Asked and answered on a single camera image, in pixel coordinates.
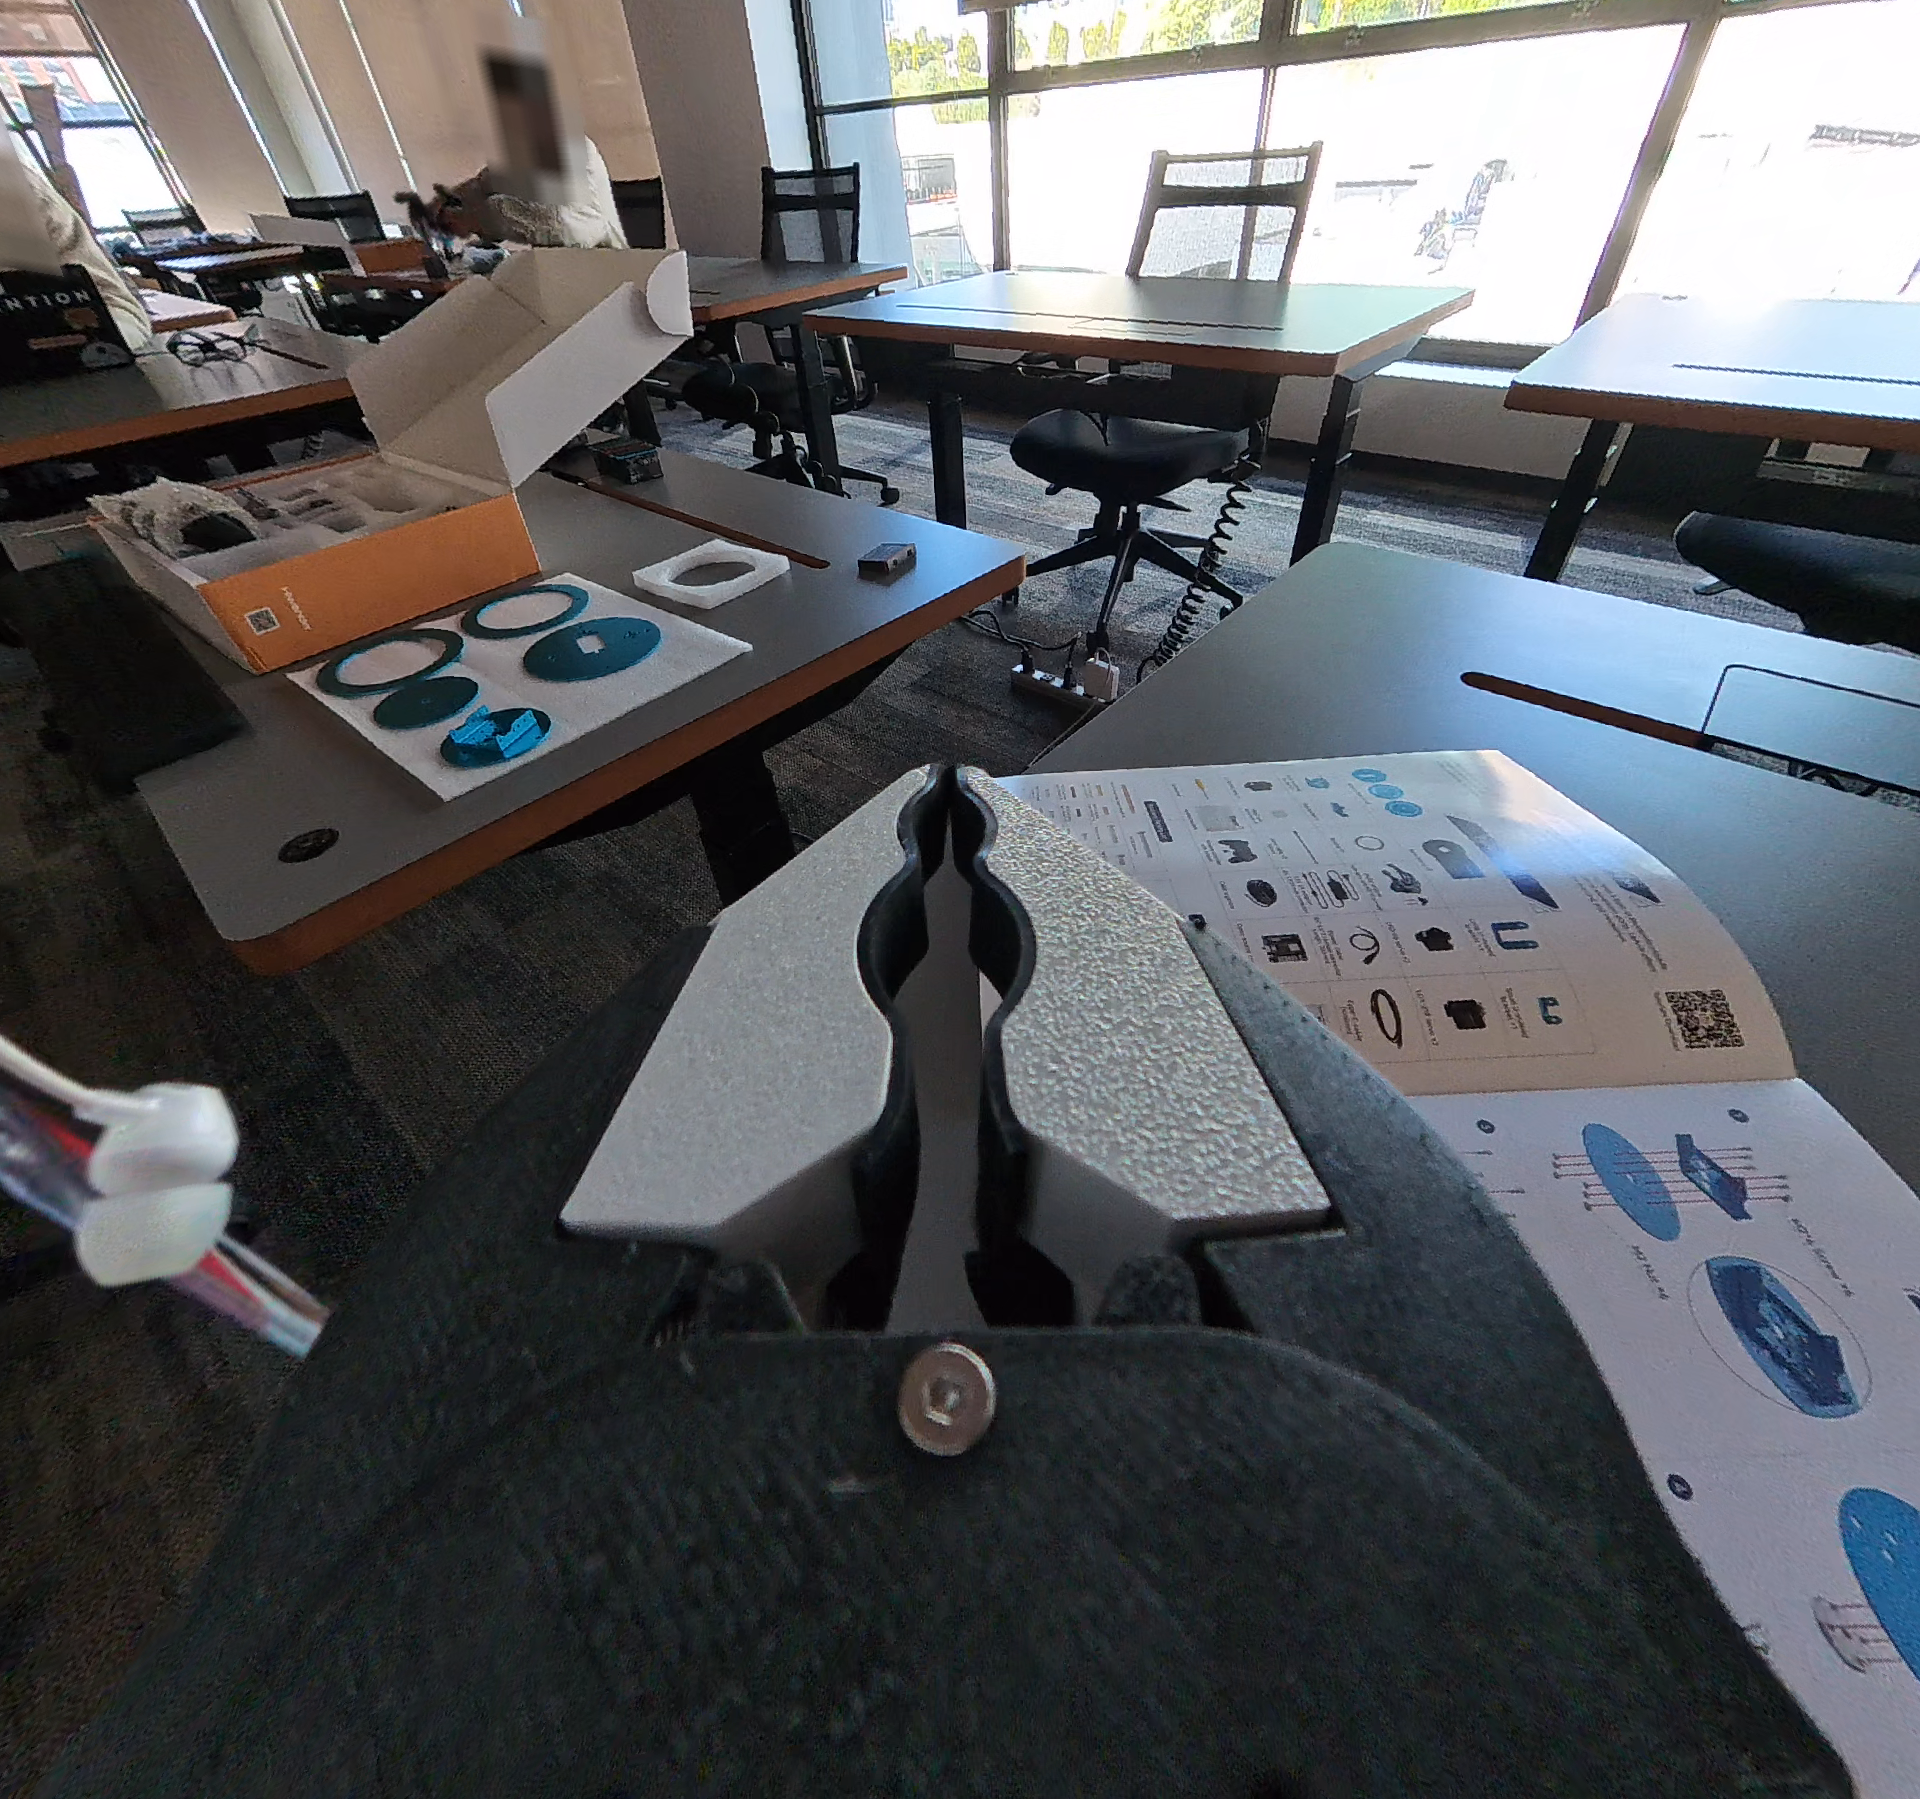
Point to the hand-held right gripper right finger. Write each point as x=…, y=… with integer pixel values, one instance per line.
x=1139, y=1081

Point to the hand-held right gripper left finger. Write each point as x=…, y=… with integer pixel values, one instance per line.
x=748, y=1081

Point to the small blue metal disc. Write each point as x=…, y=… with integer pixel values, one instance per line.
x=538, y=740

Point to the blue metal bracket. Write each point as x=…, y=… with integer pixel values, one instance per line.
x=495, y=731

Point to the assembly guide booklet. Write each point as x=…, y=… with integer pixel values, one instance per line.
x=1578, y=1230

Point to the round black desk control panel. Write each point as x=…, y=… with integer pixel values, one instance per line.
x=309, y=845

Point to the power strip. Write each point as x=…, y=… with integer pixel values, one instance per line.
x=1066, y=678

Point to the white foam sheet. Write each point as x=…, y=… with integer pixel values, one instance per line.
x=677, y=650

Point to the large blue disc rectangular cutout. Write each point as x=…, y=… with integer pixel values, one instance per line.
x=630, y=650

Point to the medium blue metal disc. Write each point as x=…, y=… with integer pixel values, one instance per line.
x=427, y=699

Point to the small black block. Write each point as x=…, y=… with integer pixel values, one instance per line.
x=891, y=555

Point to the orange and white cardboard box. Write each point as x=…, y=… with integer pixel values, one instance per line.
x=378, y=586

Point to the black office chair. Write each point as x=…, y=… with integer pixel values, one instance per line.
x=1800, y=573
x=748, y=397
x=1126, y=457

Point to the small black electronic module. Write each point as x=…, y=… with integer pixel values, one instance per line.
x=627, y=463

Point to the grey slat-back chair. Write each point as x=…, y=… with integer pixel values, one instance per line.
x=1225, y=242

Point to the black mesh chair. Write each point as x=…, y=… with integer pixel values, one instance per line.
x=811, y=218

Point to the black eyeglasses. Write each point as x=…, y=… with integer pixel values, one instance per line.
x=211, y=347

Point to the large window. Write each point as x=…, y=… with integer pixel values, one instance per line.
x=1470, y=182

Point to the beige roller blinds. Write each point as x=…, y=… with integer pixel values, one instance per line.
x=378, y=27

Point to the white foam frame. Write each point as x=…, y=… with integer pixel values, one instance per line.
x=653, y=579

